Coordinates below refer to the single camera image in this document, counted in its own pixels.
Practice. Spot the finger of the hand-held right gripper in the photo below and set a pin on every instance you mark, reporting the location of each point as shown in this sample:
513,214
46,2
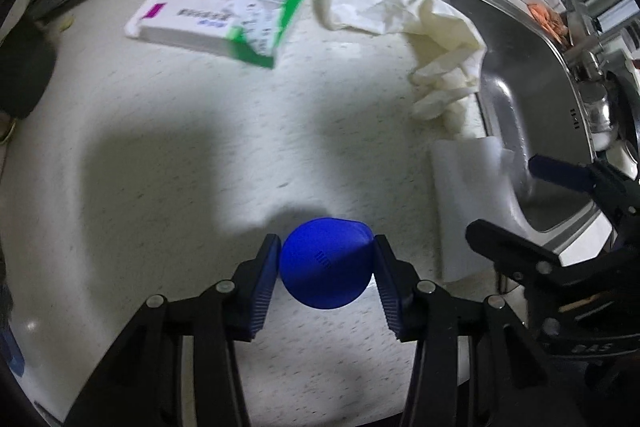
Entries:
510,244
557,172

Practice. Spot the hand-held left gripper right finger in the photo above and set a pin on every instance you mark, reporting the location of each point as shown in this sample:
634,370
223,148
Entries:
390,282

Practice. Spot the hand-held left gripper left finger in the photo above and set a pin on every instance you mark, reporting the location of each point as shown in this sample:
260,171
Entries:
265,279

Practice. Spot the blue plastic cup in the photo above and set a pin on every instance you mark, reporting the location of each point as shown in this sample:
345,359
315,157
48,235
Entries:
325,264

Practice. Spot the chrome faucet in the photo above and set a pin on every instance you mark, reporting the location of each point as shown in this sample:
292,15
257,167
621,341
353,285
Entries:
595,102

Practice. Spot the stainless steel sink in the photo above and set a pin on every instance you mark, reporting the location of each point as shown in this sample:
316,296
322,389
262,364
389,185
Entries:
530,72

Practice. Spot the orange scraps beside sink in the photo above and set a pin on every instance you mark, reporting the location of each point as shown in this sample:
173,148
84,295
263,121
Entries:
547,17

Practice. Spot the cream rubber glove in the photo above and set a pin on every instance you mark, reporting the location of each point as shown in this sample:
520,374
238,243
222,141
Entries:
425,27

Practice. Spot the blue plastic item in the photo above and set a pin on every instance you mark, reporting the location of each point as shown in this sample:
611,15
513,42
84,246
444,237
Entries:
12,349

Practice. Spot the white green cardboard box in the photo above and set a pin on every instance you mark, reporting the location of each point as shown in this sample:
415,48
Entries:
220,19

